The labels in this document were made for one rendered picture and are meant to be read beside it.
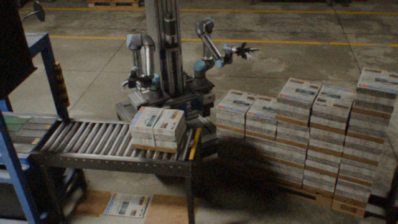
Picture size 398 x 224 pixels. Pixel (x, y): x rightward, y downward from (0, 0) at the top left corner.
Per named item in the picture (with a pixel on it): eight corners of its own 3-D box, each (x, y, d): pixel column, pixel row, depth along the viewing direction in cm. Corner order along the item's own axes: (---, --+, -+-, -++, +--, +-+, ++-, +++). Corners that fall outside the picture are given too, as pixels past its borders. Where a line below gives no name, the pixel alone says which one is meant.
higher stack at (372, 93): (337, 182, 395) (361, 65, 325) (369, 191, 383) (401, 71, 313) (330, 208, 366) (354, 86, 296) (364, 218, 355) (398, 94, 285)
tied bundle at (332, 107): (319, 106, 361) (322, 83, 349) (352, 113, 349) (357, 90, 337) (308, 127, 333) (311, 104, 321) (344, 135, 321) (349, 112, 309)
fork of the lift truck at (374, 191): (283, 167, 413) (283, 164, 411) (390, 196, 373) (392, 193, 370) (280, 173, 406) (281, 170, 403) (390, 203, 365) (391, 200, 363)
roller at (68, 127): (75, 124, 364) (74, 120, 361) (52, 157, 325) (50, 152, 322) (70, 124, 364) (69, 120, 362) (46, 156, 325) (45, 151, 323)
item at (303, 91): (290, 78, 360) (290, 77, 359) (321, 84, 348) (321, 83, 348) (277, 96, 333) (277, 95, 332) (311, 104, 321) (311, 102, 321)
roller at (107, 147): (122, 127, 357) (122, 123, 354) (104, 160, 318) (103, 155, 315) (117, 127, 358) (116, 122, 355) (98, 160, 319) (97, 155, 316)
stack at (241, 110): (231, 154, 440) (231, 88, 395) (338, 183, 395) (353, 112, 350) (216, 175, 411) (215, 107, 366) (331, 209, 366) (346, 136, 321)
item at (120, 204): (149, 196, 388) (149, 195, 387) (142, 218, 364) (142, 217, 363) (113, 193, 393) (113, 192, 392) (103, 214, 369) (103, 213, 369)
